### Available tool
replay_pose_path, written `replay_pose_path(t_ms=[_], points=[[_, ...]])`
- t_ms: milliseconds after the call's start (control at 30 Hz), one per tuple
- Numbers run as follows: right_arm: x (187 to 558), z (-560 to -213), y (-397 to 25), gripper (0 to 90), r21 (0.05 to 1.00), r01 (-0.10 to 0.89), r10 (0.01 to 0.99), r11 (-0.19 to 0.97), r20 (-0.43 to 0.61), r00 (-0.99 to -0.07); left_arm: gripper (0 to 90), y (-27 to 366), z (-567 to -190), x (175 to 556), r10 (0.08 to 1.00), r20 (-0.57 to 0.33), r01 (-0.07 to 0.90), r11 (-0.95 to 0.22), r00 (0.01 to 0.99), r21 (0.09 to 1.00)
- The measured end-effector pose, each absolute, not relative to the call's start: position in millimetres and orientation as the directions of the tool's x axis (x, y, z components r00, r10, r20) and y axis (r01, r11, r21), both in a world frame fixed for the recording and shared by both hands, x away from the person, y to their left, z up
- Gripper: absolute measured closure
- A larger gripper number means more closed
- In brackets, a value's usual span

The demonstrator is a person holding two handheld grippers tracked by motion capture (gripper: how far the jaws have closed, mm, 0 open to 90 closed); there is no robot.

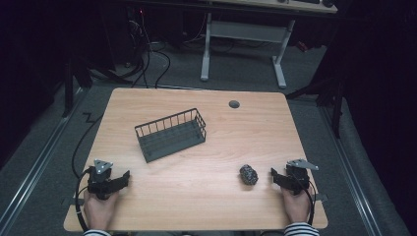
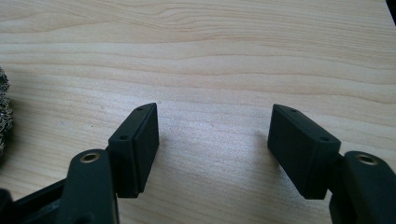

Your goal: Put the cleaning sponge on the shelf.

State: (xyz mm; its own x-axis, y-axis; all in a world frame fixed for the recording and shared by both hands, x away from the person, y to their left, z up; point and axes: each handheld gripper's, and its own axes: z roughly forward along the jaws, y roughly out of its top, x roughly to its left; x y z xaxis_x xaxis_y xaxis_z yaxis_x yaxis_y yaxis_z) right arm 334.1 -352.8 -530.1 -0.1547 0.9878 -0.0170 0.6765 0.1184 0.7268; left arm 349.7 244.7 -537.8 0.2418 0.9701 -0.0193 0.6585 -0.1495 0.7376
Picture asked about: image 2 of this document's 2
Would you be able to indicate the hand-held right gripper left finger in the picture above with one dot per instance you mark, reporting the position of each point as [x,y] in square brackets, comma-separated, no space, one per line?
[132,155]

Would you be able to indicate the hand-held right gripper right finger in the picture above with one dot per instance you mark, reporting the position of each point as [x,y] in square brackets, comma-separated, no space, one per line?
[305,149]

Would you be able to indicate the steel wool scouring ball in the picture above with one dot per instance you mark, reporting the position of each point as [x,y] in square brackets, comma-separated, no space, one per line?
[4,113]

